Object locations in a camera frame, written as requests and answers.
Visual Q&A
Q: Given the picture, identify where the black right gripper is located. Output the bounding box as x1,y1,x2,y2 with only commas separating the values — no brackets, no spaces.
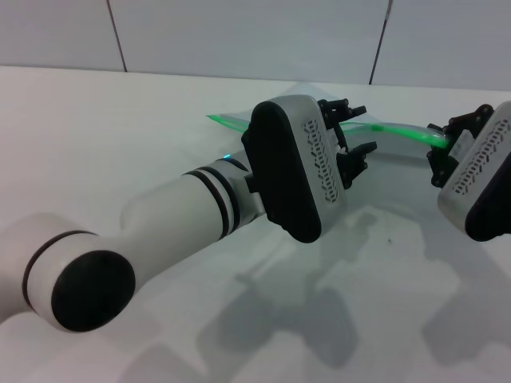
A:
426,104,494,188

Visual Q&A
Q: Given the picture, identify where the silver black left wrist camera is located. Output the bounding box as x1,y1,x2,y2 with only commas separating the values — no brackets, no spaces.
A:
240,94,347,244

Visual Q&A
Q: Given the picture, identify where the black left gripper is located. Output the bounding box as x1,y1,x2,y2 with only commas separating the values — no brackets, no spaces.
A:
318,98,378,189

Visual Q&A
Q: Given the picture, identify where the clear green-zip document bag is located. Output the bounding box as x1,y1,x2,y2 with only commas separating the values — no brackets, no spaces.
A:
205,82,452,161

